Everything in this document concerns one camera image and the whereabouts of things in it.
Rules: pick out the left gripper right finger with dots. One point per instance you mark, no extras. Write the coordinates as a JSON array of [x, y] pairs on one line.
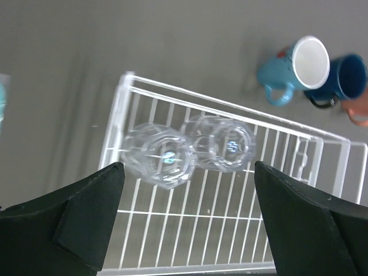
[[310, 232]]

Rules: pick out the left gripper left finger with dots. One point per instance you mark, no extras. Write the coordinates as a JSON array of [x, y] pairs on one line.
[[65, 231]]

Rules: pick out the clear glass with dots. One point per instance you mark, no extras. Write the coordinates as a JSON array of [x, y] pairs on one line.
[[220, 144], [159, 155]]

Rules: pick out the orange patterned mug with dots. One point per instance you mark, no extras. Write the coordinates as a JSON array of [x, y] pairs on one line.
[[356, 109]]

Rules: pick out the dark blue mug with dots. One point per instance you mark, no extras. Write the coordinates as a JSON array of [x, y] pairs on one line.
[[347, 80]]

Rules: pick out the light blue mug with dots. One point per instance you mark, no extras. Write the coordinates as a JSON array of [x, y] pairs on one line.
[[304, 65]]

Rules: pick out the teal cutting board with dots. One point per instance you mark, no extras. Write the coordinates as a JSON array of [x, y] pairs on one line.
[[5, 86]]

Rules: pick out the white wire dish rack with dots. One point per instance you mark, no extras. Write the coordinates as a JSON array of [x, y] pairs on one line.
[[213, 223]]

